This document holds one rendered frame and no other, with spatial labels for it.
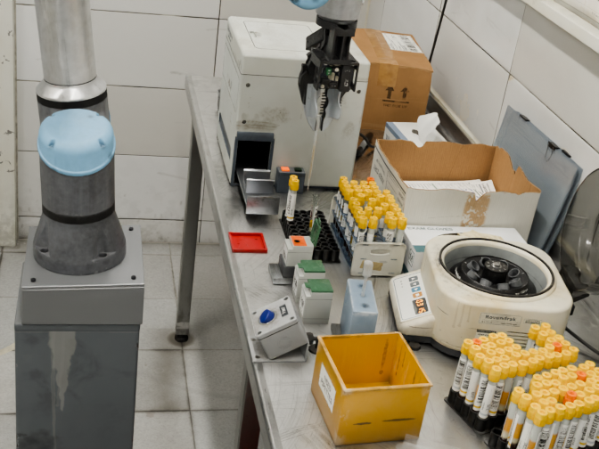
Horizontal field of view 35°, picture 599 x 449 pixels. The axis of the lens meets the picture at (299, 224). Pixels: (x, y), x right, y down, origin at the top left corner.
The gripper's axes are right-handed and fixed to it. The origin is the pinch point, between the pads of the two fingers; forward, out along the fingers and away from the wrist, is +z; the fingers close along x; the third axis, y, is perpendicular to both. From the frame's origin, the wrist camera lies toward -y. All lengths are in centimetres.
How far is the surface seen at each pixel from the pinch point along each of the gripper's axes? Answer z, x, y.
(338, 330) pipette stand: 25.8, -0.8, 29.0
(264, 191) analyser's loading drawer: 22.2, -3.7, -16.6
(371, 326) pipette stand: 19.3, 1.1, 37.7
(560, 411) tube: 16, 19, 65
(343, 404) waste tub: 19, -9, 56
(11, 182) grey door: 89, -55, -158
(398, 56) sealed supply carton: 9, 43, -69
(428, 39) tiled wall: 10, 60, -91
